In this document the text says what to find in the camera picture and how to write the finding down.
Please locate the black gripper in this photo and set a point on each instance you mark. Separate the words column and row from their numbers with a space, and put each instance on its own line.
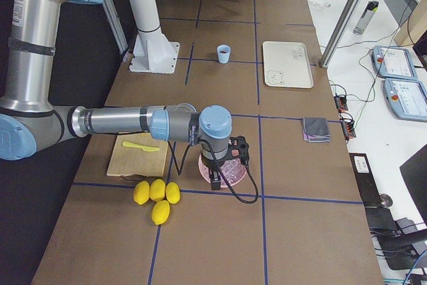
column 211, row 167

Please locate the light blue plastic cup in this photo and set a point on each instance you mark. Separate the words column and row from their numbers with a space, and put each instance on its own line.
column 223, row 58

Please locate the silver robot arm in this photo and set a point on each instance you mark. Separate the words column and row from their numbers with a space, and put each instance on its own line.
column 29, row 123

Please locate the clear ice cubes pile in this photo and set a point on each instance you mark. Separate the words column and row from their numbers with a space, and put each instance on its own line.
column 233, row 170

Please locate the pink bowl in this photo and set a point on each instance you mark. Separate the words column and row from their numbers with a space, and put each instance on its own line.
column 204, row 172

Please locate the whole lemon right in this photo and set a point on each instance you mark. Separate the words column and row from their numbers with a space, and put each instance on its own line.
column 172, row 193

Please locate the whole lemon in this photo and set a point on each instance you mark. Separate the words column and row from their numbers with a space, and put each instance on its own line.
column 157, row 190
column 172, row 193
column 141, row 193
column 160, row 212

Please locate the whole lemon middle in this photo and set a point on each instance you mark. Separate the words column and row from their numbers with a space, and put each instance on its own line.
column 157, row 190

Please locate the whole lemon front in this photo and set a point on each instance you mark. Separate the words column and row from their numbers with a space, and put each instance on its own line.
column 160, row 212

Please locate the yellow plastic knife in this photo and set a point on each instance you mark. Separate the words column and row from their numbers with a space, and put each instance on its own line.
column 129, row 144

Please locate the whole lemon far left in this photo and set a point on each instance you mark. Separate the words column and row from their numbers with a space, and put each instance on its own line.
column 141, row 193

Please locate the wooden cutting board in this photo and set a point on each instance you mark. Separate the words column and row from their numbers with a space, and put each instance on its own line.
column 131, row 161

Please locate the cream bear tray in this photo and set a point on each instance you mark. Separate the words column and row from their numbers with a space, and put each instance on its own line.
column 286, row 64

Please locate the grey folded cloth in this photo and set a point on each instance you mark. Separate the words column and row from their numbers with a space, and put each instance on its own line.
column 315, row 130

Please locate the clear water bottle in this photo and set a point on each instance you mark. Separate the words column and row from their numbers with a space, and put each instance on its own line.
column 366, row 17

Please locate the upper teach pendant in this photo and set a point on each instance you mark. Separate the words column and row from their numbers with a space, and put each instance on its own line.
column 393, row 62

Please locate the teach pendant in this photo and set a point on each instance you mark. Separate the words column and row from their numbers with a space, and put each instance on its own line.
column 406, row 98
column 393, row 62

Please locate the lower teach pendant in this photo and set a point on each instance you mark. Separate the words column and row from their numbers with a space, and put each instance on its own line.
column 406, row 98

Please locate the aluminium frame post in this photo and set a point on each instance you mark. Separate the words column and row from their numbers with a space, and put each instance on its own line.
column 338, row 31

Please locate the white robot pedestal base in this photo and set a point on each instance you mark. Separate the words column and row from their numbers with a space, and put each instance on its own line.
column 152, row 52

